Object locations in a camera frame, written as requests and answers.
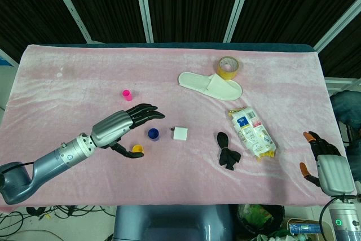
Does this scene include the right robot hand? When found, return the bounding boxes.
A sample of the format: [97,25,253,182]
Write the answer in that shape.
[298,130,356,196]

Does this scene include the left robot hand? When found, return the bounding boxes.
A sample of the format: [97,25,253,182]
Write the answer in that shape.
[90,103,166,159]

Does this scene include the dark blue plastic cup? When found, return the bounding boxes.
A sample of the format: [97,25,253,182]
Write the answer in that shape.
[147,128,160,142]

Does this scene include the blue flat box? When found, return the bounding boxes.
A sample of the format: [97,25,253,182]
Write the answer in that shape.
[287,222,324,235]

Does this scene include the person in blue jeans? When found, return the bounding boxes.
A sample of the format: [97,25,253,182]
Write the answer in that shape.
[329,90,361,125]

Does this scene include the white power adapter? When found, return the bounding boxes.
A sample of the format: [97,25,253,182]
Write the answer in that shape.
[169,126,190,142]

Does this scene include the black trash bin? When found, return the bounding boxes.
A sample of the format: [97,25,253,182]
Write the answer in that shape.
[236,203,285,241]

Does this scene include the white metal rack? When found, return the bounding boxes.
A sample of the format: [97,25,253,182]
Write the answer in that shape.
[324,77,361,94]

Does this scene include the white and yellow plastic package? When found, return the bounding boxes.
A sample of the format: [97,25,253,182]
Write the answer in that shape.
[227,106,276,163]

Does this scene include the white disposable slipper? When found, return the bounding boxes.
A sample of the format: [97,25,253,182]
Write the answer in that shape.
[177,72,243,102]

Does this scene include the pink plush cloth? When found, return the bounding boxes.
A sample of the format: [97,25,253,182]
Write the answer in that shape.
[0,43,358,213]

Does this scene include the black tied socks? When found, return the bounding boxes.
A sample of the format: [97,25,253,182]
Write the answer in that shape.
[216,132,243,172]

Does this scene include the blue-grey robot torso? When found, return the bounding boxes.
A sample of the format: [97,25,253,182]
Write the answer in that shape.
[112,204,234,241]

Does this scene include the teal table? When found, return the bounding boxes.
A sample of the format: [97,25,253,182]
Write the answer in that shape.
[86,42,318,53]

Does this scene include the blue and white board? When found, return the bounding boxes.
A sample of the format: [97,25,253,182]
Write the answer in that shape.
[0,49,16,68]

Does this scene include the yellow tape roll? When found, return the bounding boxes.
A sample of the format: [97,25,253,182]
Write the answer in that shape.
[216,56,241,80]

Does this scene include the cable on right arm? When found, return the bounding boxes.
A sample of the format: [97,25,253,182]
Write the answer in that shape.
[318,195,339,241]

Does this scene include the black floor cables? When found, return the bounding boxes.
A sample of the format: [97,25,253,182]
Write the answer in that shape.
[0,204,116,241]

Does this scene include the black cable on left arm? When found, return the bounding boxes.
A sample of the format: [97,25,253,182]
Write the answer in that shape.
[0,161,37,174]

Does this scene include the white frame post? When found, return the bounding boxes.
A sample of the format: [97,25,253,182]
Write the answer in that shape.
[134,0,155,43]
[45,0,94,43]
[313,1,361,51]
[224,0,256,43]

